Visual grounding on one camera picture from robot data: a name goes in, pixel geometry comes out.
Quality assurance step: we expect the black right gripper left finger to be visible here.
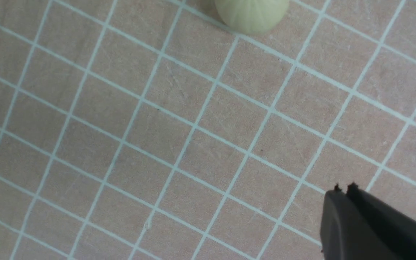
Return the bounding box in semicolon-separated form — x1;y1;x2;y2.
320;185;393;260

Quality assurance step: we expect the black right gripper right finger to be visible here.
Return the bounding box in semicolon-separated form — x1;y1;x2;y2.
346;183;416;260

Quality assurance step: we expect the white bun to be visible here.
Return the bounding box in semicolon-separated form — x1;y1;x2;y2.
214;0;290;35

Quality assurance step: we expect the pink checkered tablecloth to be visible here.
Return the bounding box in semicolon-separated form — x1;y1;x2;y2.
0;0;416;260

